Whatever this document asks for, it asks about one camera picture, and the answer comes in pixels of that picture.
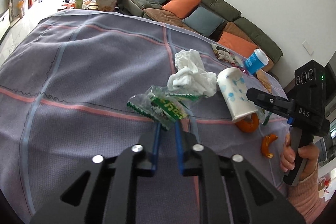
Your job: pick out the blue paper cup white lid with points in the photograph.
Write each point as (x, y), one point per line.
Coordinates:
(257, 60)

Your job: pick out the orange cushion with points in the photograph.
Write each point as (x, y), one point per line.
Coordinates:
(237, 44)
(181, 8)

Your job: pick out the pink snack packet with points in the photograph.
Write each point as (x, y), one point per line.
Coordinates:
(239, 64)

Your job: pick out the white floral paper cup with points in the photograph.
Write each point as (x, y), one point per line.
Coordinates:
(234, 91)

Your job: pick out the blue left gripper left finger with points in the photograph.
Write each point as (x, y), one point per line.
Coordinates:
(155, 148)

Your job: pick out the white wall switch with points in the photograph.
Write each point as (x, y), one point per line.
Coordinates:
(308, 47)

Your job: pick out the teal cushion near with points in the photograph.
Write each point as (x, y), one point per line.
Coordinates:
(203, 21)

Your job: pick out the white black snack packet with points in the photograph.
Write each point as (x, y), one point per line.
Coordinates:
(222, 54)

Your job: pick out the green clear plastic wrapper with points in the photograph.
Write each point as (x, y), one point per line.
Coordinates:
(162, 105)

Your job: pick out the orange peel small piece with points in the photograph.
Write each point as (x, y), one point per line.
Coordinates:
(265, 144)

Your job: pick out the green sectional sofa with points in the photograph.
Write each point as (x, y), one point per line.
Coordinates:
(233, 23)

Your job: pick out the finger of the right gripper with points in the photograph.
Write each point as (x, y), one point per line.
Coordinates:
(274, 104)

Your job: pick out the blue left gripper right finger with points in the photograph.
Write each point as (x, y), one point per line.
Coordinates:
(179, 146)

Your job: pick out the orange peel large piece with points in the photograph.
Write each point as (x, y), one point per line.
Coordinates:
(248, 124)

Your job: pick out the white tissue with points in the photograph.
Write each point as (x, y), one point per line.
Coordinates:
(191, 76)

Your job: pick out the pink sleeved right forearm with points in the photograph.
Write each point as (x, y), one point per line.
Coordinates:
(305, 197)

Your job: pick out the purple plaid tablecloth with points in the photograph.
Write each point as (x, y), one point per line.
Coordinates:
(64, 91)

